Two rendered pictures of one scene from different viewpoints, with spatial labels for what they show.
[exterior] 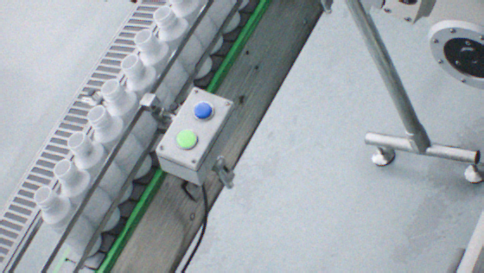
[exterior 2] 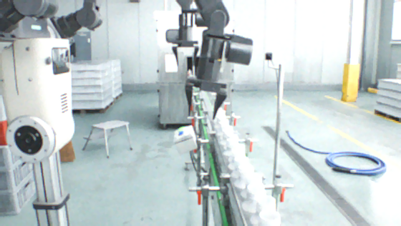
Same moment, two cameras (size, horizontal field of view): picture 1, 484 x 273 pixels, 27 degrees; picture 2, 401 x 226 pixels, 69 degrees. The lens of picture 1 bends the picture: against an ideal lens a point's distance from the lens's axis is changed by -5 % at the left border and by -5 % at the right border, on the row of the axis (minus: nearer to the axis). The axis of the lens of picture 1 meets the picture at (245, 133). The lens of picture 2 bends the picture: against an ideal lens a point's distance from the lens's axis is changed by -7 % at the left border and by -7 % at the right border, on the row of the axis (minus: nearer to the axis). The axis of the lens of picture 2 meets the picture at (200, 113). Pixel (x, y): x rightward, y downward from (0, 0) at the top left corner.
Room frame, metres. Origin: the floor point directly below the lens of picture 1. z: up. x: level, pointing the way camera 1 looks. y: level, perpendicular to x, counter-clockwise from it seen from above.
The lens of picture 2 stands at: (2.10, -0.96, 1.46)
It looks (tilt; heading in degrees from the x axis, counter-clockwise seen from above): 12 degrees down; 123
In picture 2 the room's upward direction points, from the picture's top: straight up
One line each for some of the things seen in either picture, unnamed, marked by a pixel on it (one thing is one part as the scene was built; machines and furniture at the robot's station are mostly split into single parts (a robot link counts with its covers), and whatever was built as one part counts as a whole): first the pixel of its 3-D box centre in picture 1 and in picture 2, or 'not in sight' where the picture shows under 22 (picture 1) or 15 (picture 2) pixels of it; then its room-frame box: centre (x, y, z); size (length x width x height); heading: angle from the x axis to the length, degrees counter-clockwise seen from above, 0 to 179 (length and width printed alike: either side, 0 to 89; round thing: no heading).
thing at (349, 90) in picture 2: not in sight; (350, 82); (0.96, 8.71, 0.55); 0.40 x 0.40 x 1.10; 36
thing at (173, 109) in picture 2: not in sight; (194, 69); (-1.44, 4.19, 1.05); 1.60 x 1.40 x 2.10; 126
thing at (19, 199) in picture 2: not in sight; (8, 190); (-0.96, 0.21, 0.11); 0.61 x 0.41 x 0.22; 132
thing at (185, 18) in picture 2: not in sight; (187, 20); (1.37, 0.05, 1.57); 0.07 x 0.06 x 0.07; 36
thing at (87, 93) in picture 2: not in sight; (88, 85); (-4.34, 3.76, 0.59); 1.24 x 1.03 x 1.17; 128
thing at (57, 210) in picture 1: (66, 220); not in sight; (1.34, 0.35, 1.08); 0.06 x 0.06 x 0.17
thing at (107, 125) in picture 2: not in sight; (106, 136); (-1.42, 1.88, 0.21); 0.61 x 0.47 x 0.41; 179
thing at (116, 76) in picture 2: not in sight; (101, 79); (-5.36, 4.98, 0.59); 1.25 x 1.03 x 1.17; 127
